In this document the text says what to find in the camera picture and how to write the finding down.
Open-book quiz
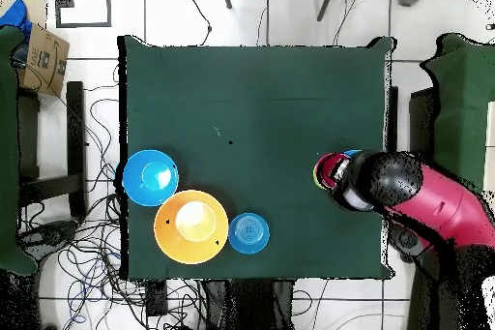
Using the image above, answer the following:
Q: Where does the small blue flat-bottomed bowl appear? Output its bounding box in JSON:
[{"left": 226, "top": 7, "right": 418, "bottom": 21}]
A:
[{"left": 228, "top": 212, "right": 272, "bottom": 255}]

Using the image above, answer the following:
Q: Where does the red plastic cup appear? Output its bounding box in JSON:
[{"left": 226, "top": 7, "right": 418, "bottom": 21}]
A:
[{"left": 313, "top": 152, "right": 349, "bottom": 192}]

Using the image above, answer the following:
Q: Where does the dark green tablecloth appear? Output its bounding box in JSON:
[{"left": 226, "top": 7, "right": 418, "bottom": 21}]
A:
[{"left": 117, "top": 34, "right": 395, "bottom": 281}]

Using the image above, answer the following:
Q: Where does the large yellow plastic bowl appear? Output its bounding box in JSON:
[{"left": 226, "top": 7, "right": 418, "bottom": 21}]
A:
[{"left": 153, "top": 189, "right": 230, "bottom": 266}]

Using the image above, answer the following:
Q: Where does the black floor box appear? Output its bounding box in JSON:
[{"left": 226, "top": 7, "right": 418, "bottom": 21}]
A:
[{"left": 145, "top": 281, "right": 169, "bottom": 317}]

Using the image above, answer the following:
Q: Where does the green cloth on side table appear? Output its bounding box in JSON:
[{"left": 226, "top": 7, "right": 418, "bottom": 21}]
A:
[
  {"left": 419, "top": 32, "right": 495, "bottom": 285},
  {"left": 0, "top": 25, "right": 39, "bottom": 277}
]

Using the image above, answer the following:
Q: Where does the printed cardboard box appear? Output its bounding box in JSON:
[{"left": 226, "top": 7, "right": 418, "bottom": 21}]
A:
[{"left": 16, "top": 22, "right": 72, "bottom": 98}]

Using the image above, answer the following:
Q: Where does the plain cardboard box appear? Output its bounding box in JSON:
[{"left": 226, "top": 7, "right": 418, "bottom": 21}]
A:
[{"left": 0, "top": 0, "right": 48, "bottom": 29}]

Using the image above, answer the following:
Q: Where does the blue bag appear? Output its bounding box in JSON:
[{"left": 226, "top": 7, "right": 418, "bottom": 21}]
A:
[{"left": 0, "top": 0, "right": 33, "bottom": 39}]

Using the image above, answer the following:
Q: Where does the tangle of floor cables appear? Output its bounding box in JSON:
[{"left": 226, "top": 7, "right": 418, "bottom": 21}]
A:
[{"left": 18, "top": 62, "right": 202, "bottom": 330}]

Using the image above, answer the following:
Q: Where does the black floor cable with knot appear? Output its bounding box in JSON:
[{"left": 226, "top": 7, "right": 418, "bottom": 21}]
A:
[{"left": 187, "top": 0, "right": 213, "bottom": 46}]

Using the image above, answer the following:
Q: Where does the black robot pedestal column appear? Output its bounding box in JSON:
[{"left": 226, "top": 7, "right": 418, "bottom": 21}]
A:
[{"left": 204, "top": 278, "right": 295, "bottom": 330}]

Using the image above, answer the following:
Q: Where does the black stool frame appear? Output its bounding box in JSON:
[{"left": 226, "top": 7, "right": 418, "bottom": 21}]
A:
[{"left": 16, "top": 80, "right": 88, "bottom": 218}]

